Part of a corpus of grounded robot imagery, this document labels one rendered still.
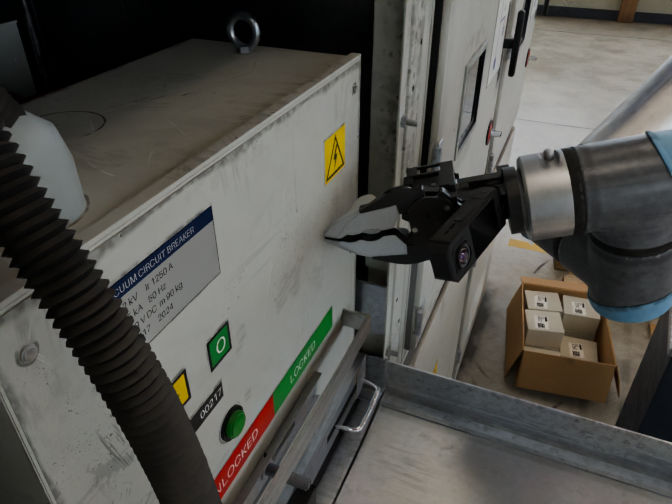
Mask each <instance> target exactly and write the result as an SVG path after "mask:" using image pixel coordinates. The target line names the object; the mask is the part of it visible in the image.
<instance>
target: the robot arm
mask: <svg viewBox="0 0 672 504"><path fill-rule="evenodd" d="M438 166H440V170H437V171H432V172H426V173H420V174H417V170H422V169H428V168H433V167H438ZM516 168H517V170H515V167H514V166H510V167H509V164H506V165H500V166H496V171H497V172H494V173H488V174H483V175H477V176H471V177H466V178H460V179H459V174H458V173H455V172H454V166H453V160H450V161H445V162H440V163H434V164H429V165H423V166H418V167H412V168H407V177H404V181H403V186H397V187H394V188H391V189H389V190H387V191H385V192H383V193H382V194H380V195H379V196H378V197H375V196H374V195H364V196H361V197H360V198H358V199H357V200H356V201H355V203H354V204H353V206H352V207H351V209H350V210H349V212H347V213H345V214H344V215H342V216H341V217H339V218H338V219H336V220H335V221H334V222H333V223H332V224H331V225H330V226H329V227H328V228H327V229H326V231H325V232H324V237H325V241H326V242H327V243H329V244H332V245H334V246H336V247H338V248H341V249H343V250H346V251H349V252H352V253H355V254H358V255H361V256H366V257H371V258H372V259H374V260H379V261H385V262H390V263H395V264H404V265H408V264H416V263H421V262H424V261H427V260H430V262H431V266H432V269H433V273H434V277H435V279H439V280H445V281H451V282H457V283H459V282H460V280H461V279H462V278H463V277H464V275H465V274H466V273H467V272H468V270H469V269H470V268H471V267H472V266H473V264H474V263H475V262H476V261H477V259H478V258H479V257H480V256H481V254H482V253H483V252H484V251H485V249H486V248H487V247H488V246H489V244H490V243H491V242H492V241H493V240H494V238H495V237H496V236H497V235H498V233H499V232H500V231H501V230H502V228H503V227H504V226H505V225H506V219H508V223H509V228H510V232H511V234H518V233H521V235H522V236H523V237H525V238H526V239H529V240H531V241H532V242H534V243H535V244H536V245H537V246H539V247H540V248H541V249H543V250H544V251H545V252H547V253H548V254H549V255H551V256H552V257H553V258H554V259H556V260H557V261H558V262H560V263H561V265H562V266H563V267H564V268H566V269H567V270H568V271H570V272H571V273H572V274H573V275H575V276H576V277H577V278H579V279H580V280H581V281H583V282H584V283H585V284H586V285H587V286H588V290H587V298H588V300H589V301H590V304H591V306H592V308H593V309H594V310H595V311H596V312H597V313H598V314H600V315H601V316H603V317H605V318H607V319H610V320H613V321H616V322H622V323H641V322H646V321H650V320H653V319H655V318H658V317H659V316H661V315H663V314H664V313H665V312H666V311H668V310H669V308H670V307H671V306H672V55H671V56H670V57H669V58H668V59H667V60H666V61H665V62H664V63H663V64H662V65H661V66H660V67H659V68H658V69H657V70H656V71H655V72H654V73H653V74H651V75H650V76H649V77H648V78H647V79H646V80H645V81H644V82H643V83H642V84H641V85H640V86H639V87H638V88H637V89H636V90H635V91H634V92H633V93H632V94H631V95H630V96H629V97H628V98H626V99H625V100H624V101H623V102H622V103H621V104H620V105H619V106H618V107H617V108H616V109H615V110H614V111H613V112H612V113H611V114H610V115H609V116H608V117H607V118H606V119H605V120H604V121H602V122H601V123H600V124H599V125H598V126H597V127H596V128H595V129H594V130H593V131H592V132H591V133H590V134H589V135H588V136H587V137H586V138H585V139H584V140H583V141H582V142H581V143H580V144H578V145H577V146H572V147H566V148H561V149H555V150H553V149H552V148H546V149H545V150H544V152H538V153H533V154H527V155H522V156H519V157H518V158H517V160H516ZM399 214H402V219H403V220H405V221H408V222H409V223H410V228H411V232H410V233H409V230H408V229H406V228H393V227H394V225H395V223H396V221H397V218H398V216H399ZM349 234H356V235H349Z"/></svg>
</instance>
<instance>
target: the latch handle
mask: <svg viewBox="0 0 672 504"><path fill-rule="evenodd" d="M360 382H363V383H366V384H368V385H370V386H372V387H373V388H375V389H376V390H375V393H374V395H373V397H372V400H371V402H370V404H369V406H368V408H367V410H366V412H365V414H364V416H363V418H362V420H361V422H360V424H359V425H358V427H348V426H343V425H339V424H334V428H333V429H335V430H339V431H343V432H348V433H357V432H360V431H361V430H362V429H363V428H364V426H365V424H366V423H367V421H368V419H369V417H370V415H371V412H372V410H373V408H374V406H375V404H376V401H377V399H378V397H379V394H380V390H381V388H380V386H379V385H378V384H377V383H375V382H373V381H371V380H369V379H367V378H364V377H361V379H360Z"/></svg>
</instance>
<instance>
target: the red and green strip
mask: <svg viewBox="0 0 672 504"><path fill-rule="evenodd" d="M332 326H333V324H332V306H331V308H330V309H329V311H328V312H327V314H326V315H325V317H324V318H323V320H322V321H321V323H320V324H319V326H318V327H317V329H316V330H315V332H314V333H313V335H312V336H311V337H310V339H309V340H308V342H307V343H306V345H305V346H304V348H303V349H302V351H301V352H300V354H299V355H298V357H297V358H296V360H295V361H294V363H293V364H292V366H291V367H290V369H289V370H288V372H287V373H286V375H285V376H284V378H283V379H282V381H281V382H280V384H279V385H278V386H277V388H276V389H275V391H274V392H273V394H272V395H271V397H270V398H269V400H268V401H267V403H266V404H265V406H264V407H263V409H262V410H261V412H260V413H259V415H258V416H257V418H256V419H255V421H254V422H253V424H252V425H251V427H250V428H249V430H248V431H247V433H246V434H245V435H244V437H243V438H242V440H241V441H240V443H239V444H238V446H237V447H236V449H235V450H234V452H233V453H232V455H231V456H230V458H229V459H228V461H227V462H226V464H225V465H224V467H223V468H222V470H221V471H220V473H219V474H218V476H217V477H216V479H215V480H214V481H215V484H216V487H217V490H218V492H219V496H220V498H221V499H222V497H223V496H224V494H225V492H226V491H227V489H228V488H229V486H230V485H231V483H232V482H233V480H234V478H235V477H236V475H237V474H238V472H239V471H240V469H241V468H242V466H243V464H244V463H245V461H246V460H247V458H248V457H249V455H250V454H251V452H252V450H253V449H254V447H255V446H256V444H257V443H258V441H259V440H260V438H261V436H262V435H263V433H264V432H265V430H266V429H267V427H268V425H269V424H270V422H271V421H272V419H273V418H274V416H275V415H276V413H277V411H278V410H279V408H280V407H281V405H282V404H283V402H284V401H285V399H286V397H287V396H288V394H289V393H290V391H291V390H292V388H293V387H294V385H295V383H296V382H297V380H298V379H299V377H300V376H301V374H302V373H303V371H304V369H305V368H306V366H307V365H308V363H309V362H310V360H311V359H312V357H313V355H314V354H315V352H316V351H317V349H318V348H319V346H320V345H321V343H322V341H323V340H324V338H325V337H326V335H327V334H328V332H329V331H330V329H331V327H332Z"/></svg>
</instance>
